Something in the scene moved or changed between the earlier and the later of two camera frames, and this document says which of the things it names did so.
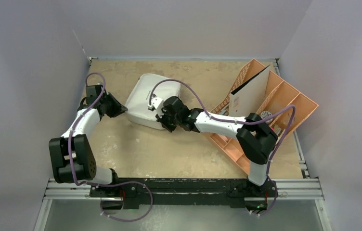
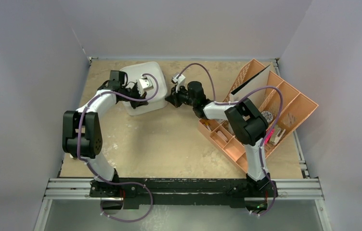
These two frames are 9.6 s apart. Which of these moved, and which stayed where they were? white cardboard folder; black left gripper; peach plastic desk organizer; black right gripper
Moved: black left gripper; black right gripper
Stayed: white cardboard folder; peach plastic desk organizer
